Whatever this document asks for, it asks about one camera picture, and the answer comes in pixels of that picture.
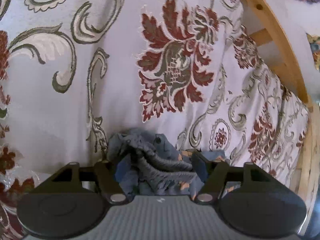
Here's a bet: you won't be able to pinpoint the wooden bed frame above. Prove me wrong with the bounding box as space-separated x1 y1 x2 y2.
230 0 320 232

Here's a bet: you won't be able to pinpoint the floral patterned bedspread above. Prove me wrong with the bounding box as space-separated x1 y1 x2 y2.
0 0 311 240

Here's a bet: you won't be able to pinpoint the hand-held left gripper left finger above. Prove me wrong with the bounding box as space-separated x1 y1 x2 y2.
32 161 128 205

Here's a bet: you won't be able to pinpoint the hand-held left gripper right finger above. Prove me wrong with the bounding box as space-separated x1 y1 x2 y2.
191 152 292 205

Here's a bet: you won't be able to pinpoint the blue pants with orange print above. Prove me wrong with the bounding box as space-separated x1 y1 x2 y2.
106 127 241 197

